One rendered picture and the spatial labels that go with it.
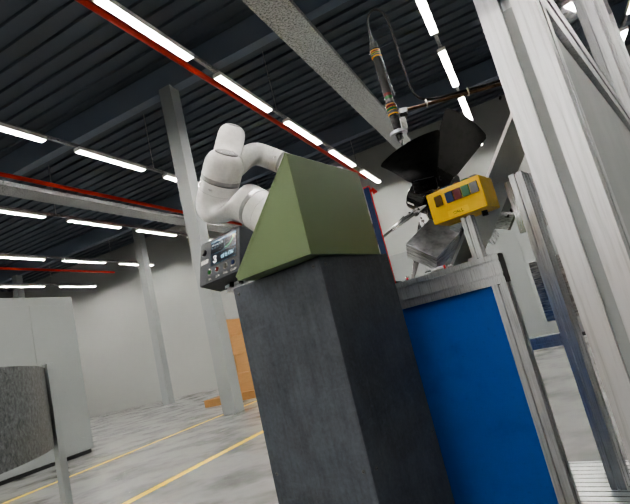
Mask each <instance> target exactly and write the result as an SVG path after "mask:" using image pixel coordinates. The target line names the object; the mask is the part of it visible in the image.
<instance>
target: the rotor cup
mask: <svg viewBox="0 0 630 504"><path fill-rule="evenodd" d="M444 187H445V185H443V186H441V187H439V188H435V189H431V190H427V191H422V192H418V193H414V189H413V186H411V187H410V189H409V191H408V193H407V198H406V204H407V206H408V207H409V208H410V209H415V208H418V207H421V206H423V205H428V206H427V207H426V208H425V209H424V210H423V211H421V212H420V213H423V214H428V218H429V219H431V220H433V218H432V215H431V211H430V208H429V204H428V201H427V198H426V196H427V195H429V194H432V193H434V190H437V189H441V188H444ZM408 202H409V203H412V204H414V206H413V205H411V204H408Z"/></svg>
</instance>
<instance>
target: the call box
mask: <svg viewBox="0 0 630 504"><path fill-rule="evenodd" d="M475 180H476V181H477V184H478V187H479V191H478V192H475V193H473V194H470V195H468V196H465V197H463V198H460V199H458V200H455V199H454V200H455V201H453V202H450V203H447V202H446V198H445V195H444V193H446V192H448V191H452V190H453V189H456V188H458V187H460V186H463V185H465V184H468V183H470V182H473V181H475ZM438 195H441V197H442V200H443V204H444V205H442V206H440V207H436V205H435V201H434V197H436V196H438ZM426 198H427V201H428V204H429V208H430V211H431V215H432V218H433V221H434V224H435V225H442V226H451V225H454V224H457V223H460V222H461V219H460V218H463V217H466V216H468V215H474V216H475V217H476V216H479V215H483V216H487V215H489V214H488V212H490V211H493V210H496V209H498V208H500V205H499V202H498V198H497V195H496V192H495V189H494V186H493V183H492V180H491V178H488V177H484V176H481V175H475V176H473V177H470V178H468V179H465V180H463V181H461V182H458V183H456V184H453V185H451V186H449V187H446V188H444V189H441V190H439V191H437V192H434V193H432V194H429V195H427V196H426Z"/></svg>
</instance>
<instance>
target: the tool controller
mask: <svg viewBox="0 0 630 504"><path fill-rule="evenodd" d="M252 234H253V231H252V230H250V229H248V228H245V227H242V226H238V227H236V228H234V229H232V230H230V231H228V232H226V233H224V234H222V235H220V236H218V237H216V238H214V239H212V240H210V241H208V242H206V243H204V244H202V245H201V256H200V287H201V288H206V289H210V290H215V291H219V292H221V291H224V290H226V289H225V286H226V285H228V284H229V287H234V282H236V281H238V279H237V277H236V274H237V272H238V269H239V267H240V264H241V262H242V259H243V257H244V254H245V252H246V249H247V247H248V244H249V241H250V239H251V236H252ZM218 251H219V259H218V263H217V264H215V265H213V266H211V255H212V254H214V253H216V252H218ZM232 259H235V260H236V263H235V265H231V260H232ZM225 262H227V264H228V266H227V268H226V269H223V264H224V263H225ZM216 266H219V267H220V270H219V272H215V267H216ZM209 269H211V270H212V274H211V275H210V276H209V275H208V274H207V272H208V270H209Z"/></svg>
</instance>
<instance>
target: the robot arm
mask: <svg viewBox="0 0 630 504"><path fill-rule="evenodd" d="M244 141H245V132H244V130H243V129H242V128H241V127H240V126H238V125H236V124H232V123H226V124H224V125H222V126H221V127H220V129H219V131H218V134H217V138H216V142H215V146H214V150H211V151H210V152H209V153H208V154H207V155H206V157H205V160H204V163H203V168H202V172H201V177H200V182H199V187H198V192H197V197H196V211H197V214H198V215H199V217H200V218H201V219H202V220H203V221H204V222H206V223H209V224H221V223H226V222H229V221H232V220H236V221H238V222H240V223H241V224H243V225H244V226H246V227H247V228H249V229H250V230H252V231H254V229H255V226H256V224H257V221H258V219H259V216H260V214H261V211H262V209H263V206H264V203H265V201H266V198H267V196H268V193H269V192H268V191H267V190H265V189H263V188H261V187H259V186H257V185H254V184H247V185H244V186H242V187H241V188H240V189H239V187H240V183H241V178H242V176H243V175H244V174H245V173H246V172H247V171H248V170H249V169H250V168H252V167H253V166H261V167H263V168H266V169H268V170H271V171H273V172H276V173H277V171H278V168H279V165H280V163H281V160H282V158H283V155H284V153H285V151H282V150H280V149H277V148H274V147H272V146H269V145H266V144H263V143H249V144H246V145H244Z"/></svg>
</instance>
